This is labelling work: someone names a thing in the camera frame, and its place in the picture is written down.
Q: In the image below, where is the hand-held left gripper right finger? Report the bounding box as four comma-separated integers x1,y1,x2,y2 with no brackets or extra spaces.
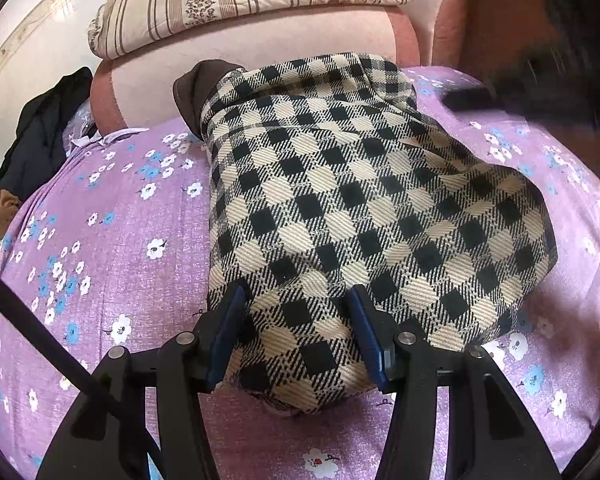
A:
344,284,563,480

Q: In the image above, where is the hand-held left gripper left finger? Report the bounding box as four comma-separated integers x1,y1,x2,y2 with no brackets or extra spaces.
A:
35,280,248,480

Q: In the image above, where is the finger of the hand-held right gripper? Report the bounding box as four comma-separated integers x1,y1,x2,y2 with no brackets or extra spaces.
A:
442,85,501,113

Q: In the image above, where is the black and cream checkered coat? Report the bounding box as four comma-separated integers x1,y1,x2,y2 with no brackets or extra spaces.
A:
172,51,558,416

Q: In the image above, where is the purple floral bed sheet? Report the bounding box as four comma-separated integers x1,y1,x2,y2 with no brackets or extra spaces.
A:
0,65,600,480

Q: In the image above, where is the pink padded headboard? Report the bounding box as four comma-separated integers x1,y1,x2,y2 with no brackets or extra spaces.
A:
90,0,546,133

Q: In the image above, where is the lilac ruffled cloth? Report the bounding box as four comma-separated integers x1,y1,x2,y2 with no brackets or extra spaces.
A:
62,102,151,153

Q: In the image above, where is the striped floral pillow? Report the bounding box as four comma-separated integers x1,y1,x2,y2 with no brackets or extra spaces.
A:
87,0,416,61

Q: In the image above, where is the black garment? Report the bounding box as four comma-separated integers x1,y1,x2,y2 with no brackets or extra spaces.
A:
0,66,95,197

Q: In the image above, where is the black cable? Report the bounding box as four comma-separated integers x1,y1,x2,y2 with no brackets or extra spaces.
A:
0,259,166,468

